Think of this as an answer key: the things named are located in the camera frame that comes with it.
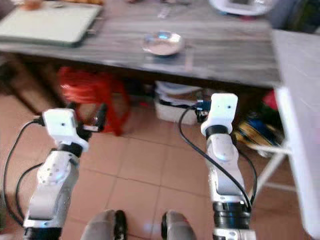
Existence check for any white kitchen appliance with screen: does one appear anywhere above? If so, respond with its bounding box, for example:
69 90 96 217
208 0 281 18

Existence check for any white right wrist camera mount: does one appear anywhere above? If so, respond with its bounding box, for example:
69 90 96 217
200 92 239 137

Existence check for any grey right robot leg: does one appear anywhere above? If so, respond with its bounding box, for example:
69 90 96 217
161 210 207 240

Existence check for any white plastic storage box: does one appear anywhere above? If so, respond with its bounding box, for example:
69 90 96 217
154 81 205 126

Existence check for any grey robot leg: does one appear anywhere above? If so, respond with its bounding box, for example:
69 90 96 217
81 209 128 240
161 210 207 240

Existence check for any grey left robot leg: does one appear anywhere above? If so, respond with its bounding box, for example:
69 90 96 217
81 209 128 240

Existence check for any short black left arm cable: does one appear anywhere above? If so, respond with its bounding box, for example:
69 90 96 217
14 163 44 225

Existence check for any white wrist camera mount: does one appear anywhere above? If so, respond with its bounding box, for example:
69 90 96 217
42 108 89 153
200 92 239 137

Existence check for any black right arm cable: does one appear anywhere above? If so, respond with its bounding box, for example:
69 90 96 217
178 103 259 213

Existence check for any white plastic cabinet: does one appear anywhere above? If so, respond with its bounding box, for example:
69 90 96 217
271 28 320 237

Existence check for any round steel bowl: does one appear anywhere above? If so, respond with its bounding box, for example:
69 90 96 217
141 31 185 57

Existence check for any white green-rimmed cutting board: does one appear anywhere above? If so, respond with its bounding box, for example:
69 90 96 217
0 4 104 49

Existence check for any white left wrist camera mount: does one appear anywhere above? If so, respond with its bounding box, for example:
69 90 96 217
42 108 89 153

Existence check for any white-handled knife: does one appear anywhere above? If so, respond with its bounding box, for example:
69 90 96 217
158 6 172 20

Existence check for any red plastic stool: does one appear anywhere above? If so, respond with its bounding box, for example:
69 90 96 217
57 65 129 137

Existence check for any blue and yellow bag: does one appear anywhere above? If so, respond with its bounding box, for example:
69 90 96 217
236 119 284 149

